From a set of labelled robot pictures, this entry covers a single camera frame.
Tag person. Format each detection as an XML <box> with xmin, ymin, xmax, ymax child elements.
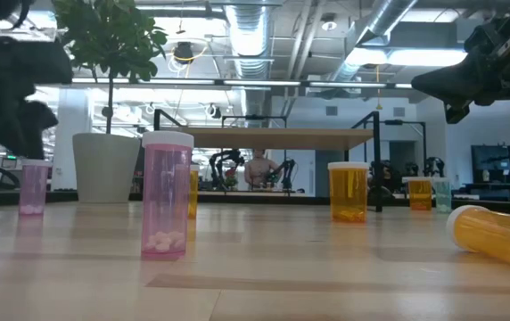
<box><xmin>243</xmin><ymin>149</ymin><xmax>283</xmax><ymax>191</ymax></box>

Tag slim orange pill bottle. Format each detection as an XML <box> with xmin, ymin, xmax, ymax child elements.
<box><xmin>187</xmin><ymin>163</ymin><xmax>201</xmax><ymax>219</ymax></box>
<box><xmin>445</xmin><ymin>204</ymin><xmax>510</xmax><ymax>274</ymax></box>

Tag dark background cabinet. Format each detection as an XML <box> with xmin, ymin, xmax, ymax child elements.
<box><xmin>470</xmin><ymin>142</ymin><xmax>510</xmax><ymax>202</ymax></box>

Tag wide orange pill bottle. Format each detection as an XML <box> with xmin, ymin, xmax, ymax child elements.
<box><xmin>327</xmin><ymin>160</ymin><xmax>370</xmax><ymax>224</ymax></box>
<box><xmin>407</xmin><ymin>176</ymin><xmax>433</xmax><ymax>211</ymax></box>

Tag pink pill bottle white cap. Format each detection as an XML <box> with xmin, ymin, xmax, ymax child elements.
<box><xmin>18</xmin><ymin>159</ymin><xmax>53</xmax><ymax>217</ymax></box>
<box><xmin>141</xmin><ymin>130</ymin><xmax>195</xmax><ymax>261</ymax></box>

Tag black ceiling device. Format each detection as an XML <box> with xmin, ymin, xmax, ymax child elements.
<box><xmin>173</xmin><ymin>41</ymin><xmax>195</xmax><ymax>66</ymax></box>

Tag black table frame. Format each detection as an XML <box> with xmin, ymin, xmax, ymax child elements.
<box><xmin>0</xmin><ymin>190</ymin><xmax>510</xmax><ymax>218</ymax></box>

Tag white plant pot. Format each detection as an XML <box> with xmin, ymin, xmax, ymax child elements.
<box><xmin>71</xmin><ymin>132</ymin><xmax>143</xmax><ymax>204</ymax></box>

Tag long linear ceiling light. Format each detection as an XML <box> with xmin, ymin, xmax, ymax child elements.
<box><xmin>70</xmin><ymin>78</ymin><xmax>415</xmax><ymax>90</ymax></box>

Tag silver spiral ventilation duct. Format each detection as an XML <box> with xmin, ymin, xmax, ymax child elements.
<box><xmin>328</xmin><ymin>0</ymin><xmax>419</xmax><ymax>84</ymax></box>
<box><xmin>224</xmin><ymin>0</ymin><xmax>275</xmax><ymax>117</ymax></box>

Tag wooden shelf black legs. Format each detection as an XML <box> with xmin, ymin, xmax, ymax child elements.
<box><xmin>152</xmin><ymin>109</ymin><xmax>383</xmax><ymax>213</ymax></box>

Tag green leafy plant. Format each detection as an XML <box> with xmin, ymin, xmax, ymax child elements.
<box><xmin>52</xmin><ymin>0</ymin><xmax>169</xmax><ymax>135</ymax></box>

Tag green pill bottle white cap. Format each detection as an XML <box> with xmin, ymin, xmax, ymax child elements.
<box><xmin>432</xmin><ymin>177</ymin><xmax>453</xmax><ymax>214</ymax></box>

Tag background wooden table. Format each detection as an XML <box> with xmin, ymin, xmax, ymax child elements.
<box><xmin>194</xmin><ymin>190</ymin><xmax>308</xmax><ymax>198</ymax></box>

